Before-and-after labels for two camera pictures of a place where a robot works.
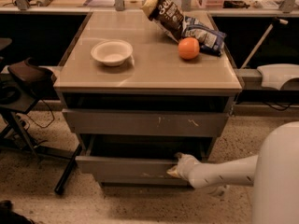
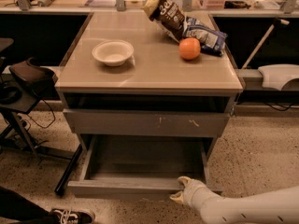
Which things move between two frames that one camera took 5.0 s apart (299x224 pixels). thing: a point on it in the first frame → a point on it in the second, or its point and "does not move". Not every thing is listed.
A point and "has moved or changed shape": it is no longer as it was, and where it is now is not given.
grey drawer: x=135 y=158 has moved or changed shape
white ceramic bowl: x=112 y=52 does not move
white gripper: x=189 y=166 → x=192 y=190
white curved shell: x=275 y=75 does not move
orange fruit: x=189 y=49 does not move
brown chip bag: x=161 y=8 does not move
